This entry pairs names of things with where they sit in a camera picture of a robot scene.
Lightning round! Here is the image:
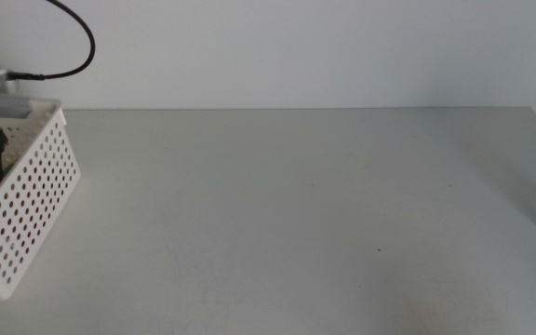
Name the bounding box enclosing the thick black braided cable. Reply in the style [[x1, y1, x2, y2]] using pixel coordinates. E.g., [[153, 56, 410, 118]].
[[6, 0, 96, 81]]

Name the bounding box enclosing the white perforated plastic basket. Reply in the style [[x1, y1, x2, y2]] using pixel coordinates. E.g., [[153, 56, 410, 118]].
[[0, 95, 82, 301]]

